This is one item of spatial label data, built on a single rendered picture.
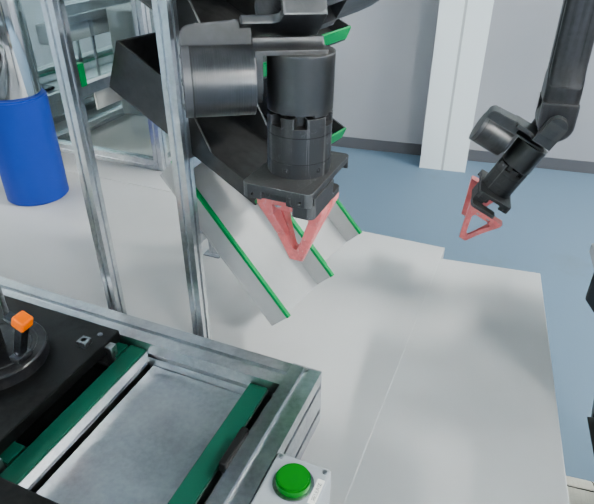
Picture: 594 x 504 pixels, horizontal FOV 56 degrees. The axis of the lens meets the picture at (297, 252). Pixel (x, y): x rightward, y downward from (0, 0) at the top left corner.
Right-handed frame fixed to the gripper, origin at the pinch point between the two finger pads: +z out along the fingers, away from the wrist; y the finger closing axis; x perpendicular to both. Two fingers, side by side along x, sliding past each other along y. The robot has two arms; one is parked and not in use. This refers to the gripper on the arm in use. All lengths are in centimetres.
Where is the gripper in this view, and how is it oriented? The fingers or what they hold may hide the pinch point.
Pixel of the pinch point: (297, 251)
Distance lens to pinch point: 56.4
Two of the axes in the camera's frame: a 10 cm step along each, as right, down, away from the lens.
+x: 9.2, 2.2, -3.3
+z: -0.2, 8.5, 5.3
